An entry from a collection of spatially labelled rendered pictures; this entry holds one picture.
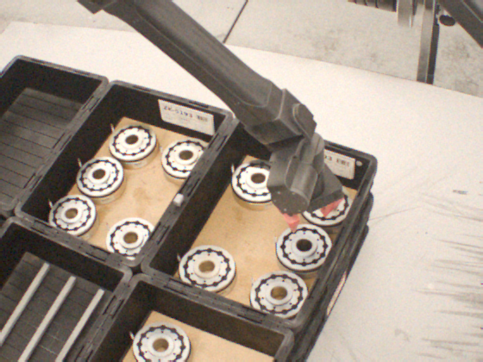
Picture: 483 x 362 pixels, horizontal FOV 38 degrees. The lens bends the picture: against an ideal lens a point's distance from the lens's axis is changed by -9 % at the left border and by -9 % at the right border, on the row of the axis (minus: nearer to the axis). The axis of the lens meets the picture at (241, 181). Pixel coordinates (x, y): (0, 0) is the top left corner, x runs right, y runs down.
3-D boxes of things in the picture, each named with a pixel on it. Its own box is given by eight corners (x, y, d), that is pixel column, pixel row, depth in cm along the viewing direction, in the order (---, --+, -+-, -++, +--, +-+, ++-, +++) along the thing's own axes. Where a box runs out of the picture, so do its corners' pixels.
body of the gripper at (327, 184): (343, 194, 126) (344, 165, 120) (290, 220, 124) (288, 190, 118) (323, 167, 130) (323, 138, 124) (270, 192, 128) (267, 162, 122)
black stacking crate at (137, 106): (121, 115, 170) (113, 80, 161) (240, 152, 161) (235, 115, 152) (28, 247, 148) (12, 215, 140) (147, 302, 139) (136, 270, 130)
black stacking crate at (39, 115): (27, 88, 180) (16, 55, 171) (119, 115, 170) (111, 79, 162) (-61, 202, 158) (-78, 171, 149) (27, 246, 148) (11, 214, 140)
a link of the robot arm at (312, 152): (328, 128, 118) (292, 121, 119) (317, 161, 114) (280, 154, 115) (328, 158, 123) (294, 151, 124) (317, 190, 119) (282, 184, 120)
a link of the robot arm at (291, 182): (300, 97, 113) (255, 110, 118) (279, 154, 106) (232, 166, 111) (342, 150, 119) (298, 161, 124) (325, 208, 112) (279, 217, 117)
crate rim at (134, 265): (114, 85, 163) (112, 78, 161) (237, 121, 154) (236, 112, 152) (14, 220, 141) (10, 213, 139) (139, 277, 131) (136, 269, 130)
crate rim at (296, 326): (237, 121, 154) (237, 112, 152) (379, 165, 144) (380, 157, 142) (139, 277, 131) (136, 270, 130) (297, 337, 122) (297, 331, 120)
